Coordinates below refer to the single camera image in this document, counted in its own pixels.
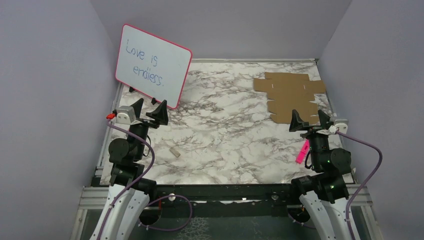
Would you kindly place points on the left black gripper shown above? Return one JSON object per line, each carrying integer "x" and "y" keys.
{"x": 160, "y": 114}

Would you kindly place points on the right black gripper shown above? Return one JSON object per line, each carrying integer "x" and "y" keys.
{"x": 324, "y": 118}

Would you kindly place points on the brown cardboard box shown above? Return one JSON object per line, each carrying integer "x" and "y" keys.
{"x": 290, "y": 91}

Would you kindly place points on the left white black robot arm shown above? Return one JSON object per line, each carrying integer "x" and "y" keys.
{"x": 129, "y": 192}

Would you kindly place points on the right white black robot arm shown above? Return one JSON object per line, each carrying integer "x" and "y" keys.
{"x": 325, "y": 195}

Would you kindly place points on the pink marker pen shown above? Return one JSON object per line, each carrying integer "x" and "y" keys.
{"x": 301, "y": 157}

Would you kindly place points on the small cork stopper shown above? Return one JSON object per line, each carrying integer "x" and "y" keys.
{"x": 175, "y": 152}

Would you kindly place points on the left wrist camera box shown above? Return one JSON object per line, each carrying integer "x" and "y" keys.
{"x": 125, "y": 115}

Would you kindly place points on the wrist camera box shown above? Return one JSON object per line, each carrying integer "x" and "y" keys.
{"x": 125, "y": 115}
{"x": 339, "y": 126}

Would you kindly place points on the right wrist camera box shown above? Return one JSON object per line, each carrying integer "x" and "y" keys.
{"x": 339, "y": 126}

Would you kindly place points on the white board with pink frame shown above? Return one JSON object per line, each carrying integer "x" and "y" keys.
{"x": 152, "y": 65}

